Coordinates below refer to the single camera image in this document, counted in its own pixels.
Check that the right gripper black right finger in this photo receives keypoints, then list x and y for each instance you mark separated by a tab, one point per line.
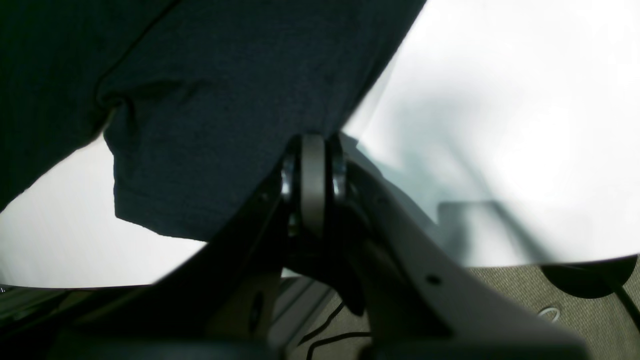
420	304

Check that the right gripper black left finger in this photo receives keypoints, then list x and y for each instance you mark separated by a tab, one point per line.
217	305

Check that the dark T-shirt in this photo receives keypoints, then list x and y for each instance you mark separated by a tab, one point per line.
196	99

